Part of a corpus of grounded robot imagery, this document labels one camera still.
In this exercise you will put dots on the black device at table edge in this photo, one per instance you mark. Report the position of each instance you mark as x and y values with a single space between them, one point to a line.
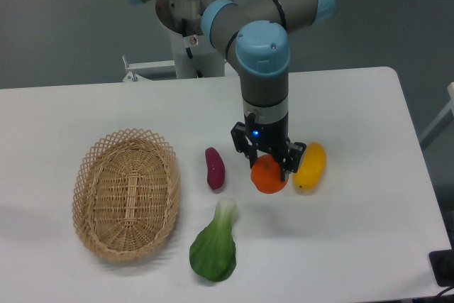
442 266

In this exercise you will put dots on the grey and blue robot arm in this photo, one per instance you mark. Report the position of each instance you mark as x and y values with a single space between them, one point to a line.
253 40

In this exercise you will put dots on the orange toy fruit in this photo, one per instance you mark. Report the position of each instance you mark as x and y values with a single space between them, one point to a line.
266 175

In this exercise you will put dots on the woven wicker basket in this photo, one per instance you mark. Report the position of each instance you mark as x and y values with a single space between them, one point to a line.
126 195

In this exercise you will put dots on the yellow toy mango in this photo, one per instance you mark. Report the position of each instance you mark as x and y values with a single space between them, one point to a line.
312 167

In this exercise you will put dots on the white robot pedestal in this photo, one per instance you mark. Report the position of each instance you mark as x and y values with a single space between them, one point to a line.
193 55

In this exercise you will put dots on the purple toy sweet potato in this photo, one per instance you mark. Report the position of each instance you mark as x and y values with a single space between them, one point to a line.
216 172

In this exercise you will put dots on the white metal bracket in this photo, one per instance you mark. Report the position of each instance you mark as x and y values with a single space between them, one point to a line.
144 71

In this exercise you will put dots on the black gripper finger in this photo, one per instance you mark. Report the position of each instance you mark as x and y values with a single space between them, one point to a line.
246 139
291 157

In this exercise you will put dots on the green toy bok choy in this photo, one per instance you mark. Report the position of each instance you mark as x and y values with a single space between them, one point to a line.
212 255

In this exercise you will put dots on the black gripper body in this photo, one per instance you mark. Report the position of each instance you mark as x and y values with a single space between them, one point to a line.
273 135

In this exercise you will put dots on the white furniture frame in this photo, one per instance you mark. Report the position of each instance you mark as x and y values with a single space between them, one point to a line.
440 122

